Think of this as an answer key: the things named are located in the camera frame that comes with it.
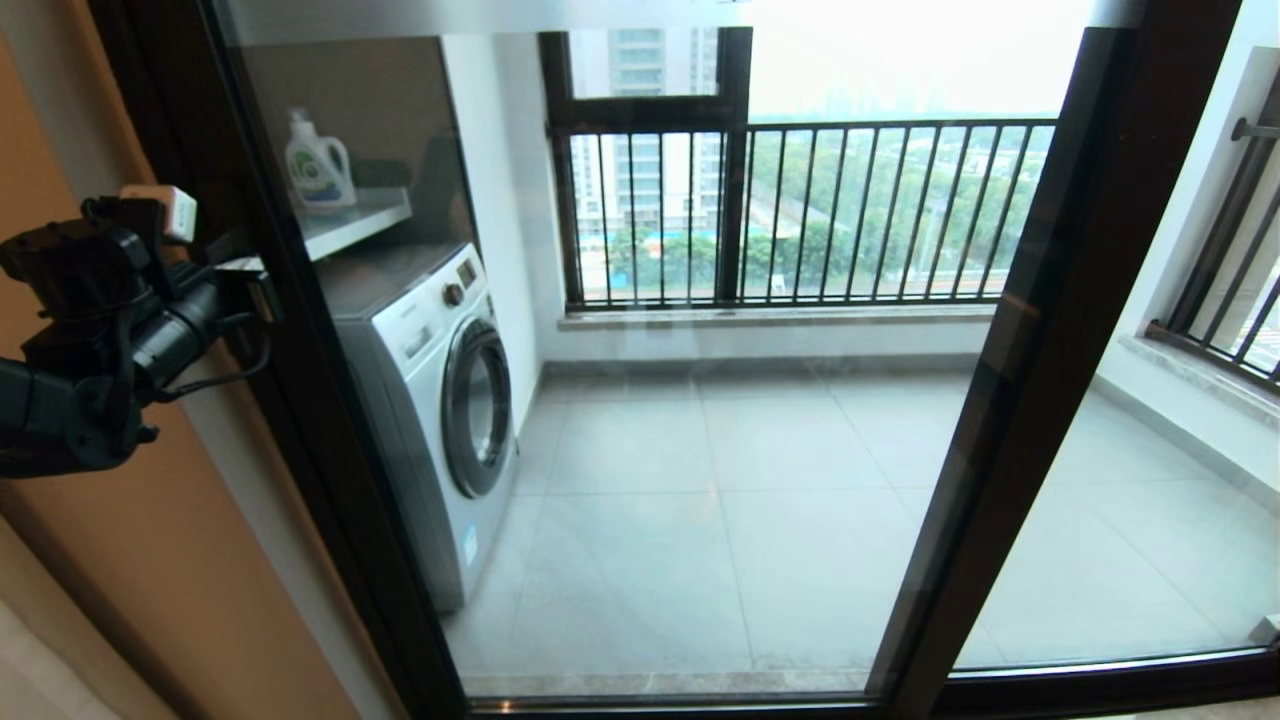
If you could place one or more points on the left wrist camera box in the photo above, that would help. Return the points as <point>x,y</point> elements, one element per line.
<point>175,212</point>

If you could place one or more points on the black balcony railing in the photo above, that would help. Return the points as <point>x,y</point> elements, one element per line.
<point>900,125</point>

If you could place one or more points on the white wall shelf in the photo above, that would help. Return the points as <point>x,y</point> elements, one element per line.
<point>350,222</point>

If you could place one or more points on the silver front-load washing machine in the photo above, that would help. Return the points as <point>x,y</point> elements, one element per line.
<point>420,430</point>

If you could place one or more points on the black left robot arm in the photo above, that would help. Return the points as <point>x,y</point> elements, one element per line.
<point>50,420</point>

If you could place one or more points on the dark-framed fixed glass door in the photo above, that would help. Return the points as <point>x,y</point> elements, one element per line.
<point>1130,540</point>

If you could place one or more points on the black side window railing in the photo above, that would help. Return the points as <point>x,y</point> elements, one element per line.
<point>1206,270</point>

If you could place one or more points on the dark washer control knob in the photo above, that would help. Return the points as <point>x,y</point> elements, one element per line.
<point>454,294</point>

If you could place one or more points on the dark window frame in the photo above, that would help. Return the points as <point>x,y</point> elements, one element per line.
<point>735,200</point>

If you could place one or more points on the round dark washer door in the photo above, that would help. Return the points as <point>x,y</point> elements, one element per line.
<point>478,407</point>

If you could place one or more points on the dark framed sliding glass door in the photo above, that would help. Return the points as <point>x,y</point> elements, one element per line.
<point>170,150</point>

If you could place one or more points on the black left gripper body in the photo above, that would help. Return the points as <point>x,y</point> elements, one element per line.
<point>70,275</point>

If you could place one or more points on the white detergent bottle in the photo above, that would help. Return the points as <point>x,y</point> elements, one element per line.
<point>318,170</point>

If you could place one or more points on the stone side window sill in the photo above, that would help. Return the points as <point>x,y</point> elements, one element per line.
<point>1200,375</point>

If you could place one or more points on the blue white label sticker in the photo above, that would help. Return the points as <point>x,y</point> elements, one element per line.
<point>469,545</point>

